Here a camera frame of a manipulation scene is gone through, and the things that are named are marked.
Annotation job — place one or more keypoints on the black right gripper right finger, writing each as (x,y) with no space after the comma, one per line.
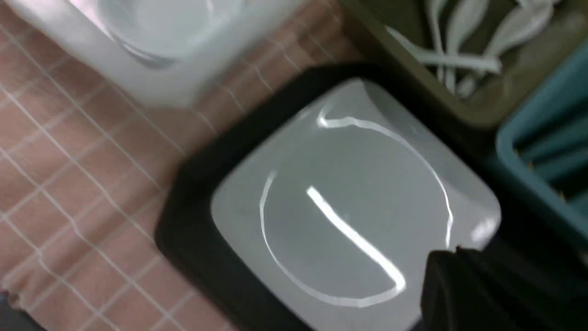
(502,299)

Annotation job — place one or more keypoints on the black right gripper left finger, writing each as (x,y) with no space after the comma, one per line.
(454,297)

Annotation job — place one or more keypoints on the white square rice plate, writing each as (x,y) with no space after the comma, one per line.
(336,212)

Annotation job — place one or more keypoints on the blue plastic bin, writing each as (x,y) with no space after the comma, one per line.
(541,150)

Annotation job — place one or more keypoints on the white spoon in bin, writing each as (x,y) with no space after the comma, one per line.
(519,26)
(463,21)
(484,63)

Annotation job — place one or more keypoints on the olive brown plastic bin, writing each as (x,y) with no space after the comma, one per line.
(424,22)

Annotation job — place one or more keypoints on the black serving tray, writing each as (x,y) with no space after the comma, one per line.
(188,238)

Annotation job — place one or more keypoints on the large white plastic bin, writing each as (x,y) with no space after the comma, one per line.
(76,28)

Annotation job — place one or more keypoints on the white scalloped bowl in bin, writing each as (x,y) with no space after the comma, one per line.
(161,32)

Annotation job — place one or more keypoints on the pink checkered tablecloth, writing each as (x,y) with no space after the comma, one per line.
(85,170)

